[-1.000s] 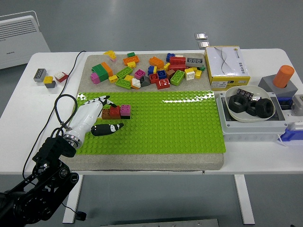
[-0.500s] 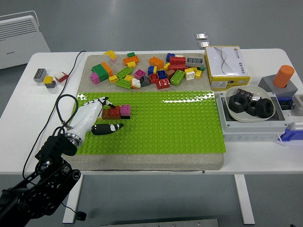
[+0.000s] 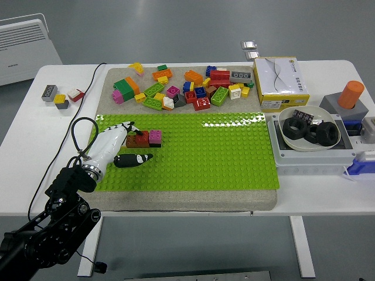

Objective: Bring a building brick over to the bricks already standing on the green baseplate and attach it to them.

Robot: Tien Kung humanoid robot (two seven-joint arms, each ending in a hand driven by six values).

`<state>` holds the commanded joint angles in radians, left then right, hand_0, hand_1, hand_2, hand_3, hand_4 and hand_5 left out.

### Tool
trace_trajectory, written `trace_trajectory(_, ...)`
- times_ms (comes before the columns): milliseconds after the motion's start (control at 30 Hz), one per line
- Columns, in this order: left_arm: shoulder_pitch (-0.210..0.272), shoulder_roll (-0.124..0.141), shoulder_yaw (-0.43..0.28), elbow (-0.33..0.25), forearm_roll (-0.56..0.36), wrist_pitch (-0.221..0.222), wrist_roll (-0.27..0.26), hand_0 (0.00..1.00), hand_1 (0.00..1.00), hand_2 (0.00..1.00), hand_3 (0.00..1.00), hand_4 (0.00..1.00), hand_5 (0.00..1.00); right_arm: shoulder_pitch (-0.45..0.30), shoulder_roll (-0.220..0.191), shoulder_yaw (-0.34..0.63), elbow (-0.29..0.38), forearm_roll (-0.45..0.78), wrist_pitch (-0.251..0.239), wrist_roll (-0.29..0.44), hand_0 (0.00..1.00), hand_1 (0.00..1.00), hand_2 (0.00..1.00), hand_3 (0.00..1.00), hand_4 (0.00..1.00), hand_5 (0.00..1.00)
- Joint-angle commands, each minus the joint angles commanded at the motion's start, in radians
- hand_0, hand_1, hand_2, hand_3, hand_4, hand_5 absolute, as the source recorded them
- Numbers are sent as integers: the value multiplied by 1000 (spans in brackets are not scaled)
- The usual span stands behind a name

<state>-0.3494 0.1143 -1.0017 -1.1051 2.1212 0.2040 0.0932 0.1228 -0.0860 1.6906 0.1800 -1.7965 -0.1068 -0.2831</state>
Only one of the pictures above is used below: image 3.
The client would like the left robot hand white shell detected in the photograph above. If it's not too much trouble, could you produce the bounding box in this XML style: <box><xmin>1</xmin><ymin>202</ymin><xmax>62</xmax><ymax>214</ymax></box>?
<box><xmin>86</xmin><ymin>121</ymin><xmax>155</xmax><ymax>173</ymax></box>

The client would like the light pink building brick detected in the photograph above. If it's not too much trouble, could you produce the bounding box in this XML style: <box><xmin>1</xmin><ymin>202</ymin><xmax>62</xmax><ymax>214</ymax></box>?
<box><xmin>111</xmin><ymin>89</ymin><xmax>126</xmax><ymax>105</ymax></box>

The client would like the dark green building brick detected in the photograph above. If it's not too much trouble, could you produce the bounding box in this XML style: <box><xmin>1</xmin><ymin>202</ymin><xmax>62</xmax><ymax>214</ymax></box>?
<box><xmin>113</xmin><ymin>78</ymin><xmax>136</xmax><ymax>102</ymax></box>

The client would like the lime brick with round holes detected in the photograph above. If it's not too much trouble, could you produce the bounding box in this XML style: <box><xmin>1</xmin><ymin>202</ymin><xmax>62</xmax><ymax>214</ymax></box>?
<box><xmin>142</xmin><ymin>96</ymin><xmax>163</xmax><ymax>111</ymax></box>
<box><xmin>210</xmin><ymin>86</ymin><xmax>230</xmax><ymax>107</ymax></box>
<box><xmin>142</xmin><ymin>81</ymin><xmax>165</xmax><ymax>98</ymax></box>

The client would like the orange building brick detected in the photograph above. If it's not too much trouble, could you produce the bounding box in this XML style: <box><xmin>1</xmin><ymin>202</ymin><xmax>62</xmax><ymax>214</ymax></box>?
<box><xmin>184</xmin><ymin>70</ymin><xmax>204</xmax><ymax>86</ymax></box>
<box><xmin>125</xmin><ymin>76</ymin><xmax>142</xmax><ymax>96</ymax></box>
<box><xmin>152</xmin><ymin>69</ymin><xmax>173</xmax><ymax>82</ymax></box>

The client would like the grey brick with round holes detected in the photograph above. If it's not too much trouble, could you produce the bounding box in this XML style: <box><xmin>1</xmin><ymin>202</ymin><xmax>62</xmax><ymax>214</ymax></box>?
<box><xmin>230</xmin><ymin>71</ymin><xmax>253</xmax><ymax>84</ymax></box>
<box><xmin>42</xmin><ymin>84</ymin><xmax>59</xmax><ymax>102</ymax></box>

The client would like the grey sloped brick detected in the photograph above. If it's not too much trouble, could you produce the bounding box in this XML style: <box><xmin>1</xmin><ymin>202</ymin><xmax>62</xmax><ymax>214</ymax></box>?
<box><xmin>172</xmin><ymin>93</ymin><xmax>188</xmax><ymax>108</ymax></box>

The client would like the green studded baseplate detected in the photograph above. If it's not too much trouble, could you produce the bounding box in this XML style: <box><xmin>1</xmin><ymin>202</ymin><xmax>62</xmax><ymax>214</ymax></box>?
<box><xmin>93</xmin><ymin>112</ymin><xmax>281</xmax><ymax>193</ymax></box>

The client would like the glossy red building brick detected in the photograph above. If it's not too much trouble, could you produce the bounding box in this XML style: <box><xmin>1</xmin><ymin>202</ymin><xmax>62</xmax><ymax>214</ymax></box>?
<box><xmin>193</xmin><ymin>97</ymin><xmax>212</xmax><ymax>111</ymax></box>

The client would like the large red building brick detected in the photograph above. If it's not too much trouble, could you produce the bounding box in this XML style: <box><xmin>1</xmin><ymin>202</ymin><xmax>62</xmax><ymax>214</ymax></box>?
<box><xmin>208</xmin><ymin>78</ymin><xmax>231</xmax><ymax>88</ymax></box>
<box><xmin>209</xmin><ymin>69</ymin><xmax>231</xmax><ymax>81</ymax></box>

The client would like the white table leg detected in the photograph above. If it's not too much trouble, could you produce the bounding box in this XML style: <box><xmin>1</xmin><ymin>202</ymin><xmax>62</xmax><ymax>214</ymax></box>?
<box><xmin>77</xmin><ymin>231</ymin><xmax>102</xmax><ymax>277</ymax></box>
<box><xmin>289</xmin><ymin>216</ymin><xmax>316</xmax><ymax>278</ymax></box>

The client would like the white panel heater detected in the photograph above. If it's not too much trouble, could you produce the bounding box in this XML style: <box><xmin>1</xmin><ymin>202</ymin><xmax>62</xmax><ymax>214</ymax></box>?
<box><xmin>0</xmin><ymin>13</ymin><xmax>64</xmax><ymax>87</ymax></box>

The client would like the large black hex nut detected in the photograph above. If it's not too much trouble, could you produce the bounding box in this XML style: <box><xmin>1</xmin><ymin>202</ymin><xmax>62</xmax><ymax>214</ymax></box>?
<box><xmin>315</xmin><ymin>121</ymin><xmax>341</xmax><ymax>146</ymax></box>
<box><xmin>282</xmin><ymin>118</ymin><xmax>308</xmax><ymax>141</ymax></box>

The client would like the white bowl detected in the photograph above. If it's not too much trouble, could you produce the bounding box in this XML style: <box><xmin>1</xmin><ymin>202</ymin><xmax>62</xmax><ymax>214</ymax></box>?
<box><xmin>277</xmin><ymin>105</ymin><xmax>343</xmax><ymax>153</ymax></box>

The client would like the white and yellow cardboard box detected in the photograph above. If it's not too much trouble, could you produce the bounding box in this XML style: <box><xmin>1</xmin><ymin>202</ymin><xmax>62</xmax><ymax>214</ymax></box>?
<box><xmin>252</xmin><ymin>56</ymin><xmax>311</xmax><ymax>112</ymax></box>

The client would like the purple circuit board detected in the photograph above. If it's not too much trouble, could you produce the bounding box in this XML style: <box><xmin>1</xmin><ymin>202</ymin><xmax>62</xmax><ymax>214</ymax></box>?
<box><xmin>292</xmin><ymin>109</ymin><xmax>315</xmax><ymax>125</ymax></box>

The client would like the light grey junction box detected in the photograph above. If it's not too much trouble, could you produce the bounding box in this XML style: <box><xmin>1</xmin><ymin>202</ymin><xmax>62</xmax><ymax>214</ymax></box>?
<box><xmin>267</xmin><ymin>112</ymin><xmax>357</xmax><ymax>176</ymax></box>

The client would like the small black hex nut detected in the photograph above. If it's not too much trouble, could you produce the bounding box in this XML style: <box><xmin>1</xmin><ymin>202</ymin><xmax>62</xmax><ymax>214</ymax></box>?
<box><xmin>304</xmin><ymin>124</ymin><xmax>320</xmax><ymax>144</ymax></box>

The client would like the grey block with hole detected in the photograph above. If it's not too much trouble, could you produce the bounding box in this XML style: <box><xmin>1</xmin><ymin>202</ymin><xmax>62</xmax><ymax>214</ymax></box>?
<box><xmin>319</xmin><ymin>92</ymin><xmax>370</xmax><ymax>122</ymax></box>

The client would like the white zip tie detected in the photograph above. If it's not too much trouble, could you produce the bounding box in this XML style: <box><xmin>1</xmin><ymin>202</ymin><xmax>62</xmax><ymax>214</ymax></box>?
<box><xmin>341</xmin><ymin>165</ymin><xmax>358</xmax><ymax>183</ymax></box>

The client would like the blue and black part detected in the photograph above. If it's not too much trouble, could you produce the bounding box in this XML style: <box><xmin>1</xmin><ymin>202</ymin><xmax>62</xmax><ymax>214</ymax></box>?
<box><xmin>343</xmin><ymin>119</ymin><xmax>364</xmax><ymax>137</ymax></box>

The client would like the orange cylinder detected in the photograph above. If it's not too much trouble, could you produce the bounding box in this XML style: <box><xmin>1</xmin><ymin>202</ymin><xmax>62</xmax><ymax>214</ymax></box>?
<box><xmin>337</xmin><ymin>80</ymin><xmax>366</xmax><ymax>111</ymax></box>

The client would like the grey connector box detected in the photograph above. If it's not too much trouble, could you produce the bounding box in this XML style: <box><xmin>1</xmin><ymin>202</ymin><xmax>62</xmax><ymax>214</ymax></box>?
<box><xmin>360</xmin><ymin>116</ymin><xmax>375</xmax><ymax>145</ymax></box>

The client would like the thin black cable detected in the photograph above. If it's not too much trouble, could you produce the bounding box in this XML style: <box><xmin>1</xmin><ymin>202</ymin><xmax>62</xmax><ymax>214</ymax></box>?
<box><xmin>28</xmin><ymin>62</ymin><xmax>108</xmax><ymax>222</ymax></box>

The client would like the black floor plug with cord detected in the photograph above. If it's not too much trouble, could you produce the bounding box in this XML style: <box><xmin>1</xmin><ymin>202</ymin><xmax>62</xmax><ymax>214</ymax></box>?
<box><xmin>76</xmin><ymin>250</ymin><xmax>108</xmax><ymax>273</ymax></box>

